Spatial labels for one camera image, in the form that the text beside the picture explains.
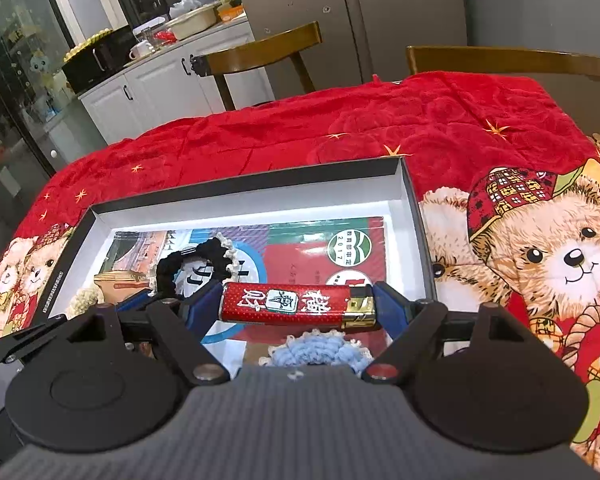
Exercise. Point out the glass sliding door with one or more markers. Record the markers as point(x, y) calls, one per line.
point(10, 85)

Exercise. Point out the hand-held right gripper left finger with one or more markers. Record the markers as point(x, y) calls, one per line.
point(207, 310)

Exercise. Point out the blue knitted scrunchie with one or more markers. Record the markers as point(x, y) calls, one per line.
point(315, 350)

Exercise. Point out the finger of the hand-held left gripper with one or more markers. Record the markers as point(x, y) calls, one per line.
point(132, 301)

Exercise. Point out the yellow beaded cover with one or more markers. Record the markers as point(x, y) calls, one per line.
point(87, 44)

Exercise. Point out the metal basin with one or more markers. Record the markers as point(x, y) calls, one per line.
point(195, 22)

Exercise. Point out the grey refrigerator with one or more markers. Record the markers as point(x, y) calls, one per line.
point(355, 5)

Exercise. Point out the red lighter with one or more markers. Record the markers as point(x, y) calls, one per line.
point(280, 305)

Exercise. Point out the black microwave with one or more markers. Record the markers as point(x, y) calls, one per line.
point(105, 60)

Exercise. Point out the wooden chair with black clip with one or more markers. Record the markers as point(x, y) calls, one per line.
point(260, 50)

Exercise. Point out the white mug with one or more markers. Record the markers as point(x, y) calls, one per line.
point(140, 51)

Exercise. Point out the white cabinet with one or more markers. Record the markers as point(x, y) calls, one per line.
point(155, 90)

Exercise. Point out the white plastic bag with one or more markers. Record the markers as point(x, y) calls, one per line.
point(184, 6)

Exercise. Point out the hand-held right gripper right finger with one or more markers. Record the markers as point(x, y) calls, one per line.
point(392, 305)

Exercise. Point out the black shallow box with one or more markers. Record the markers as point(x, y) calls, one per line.
point(230, 195)

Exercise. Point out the black scrunchie cream trim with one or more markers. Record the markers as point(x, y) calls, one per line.
point(210, 250)

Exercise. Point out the red bear printed blanket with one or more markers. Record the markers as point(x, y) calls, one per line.
point(330, 120)

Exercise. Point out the orange box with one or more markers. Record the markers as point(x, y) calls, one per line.
point(230, 12)

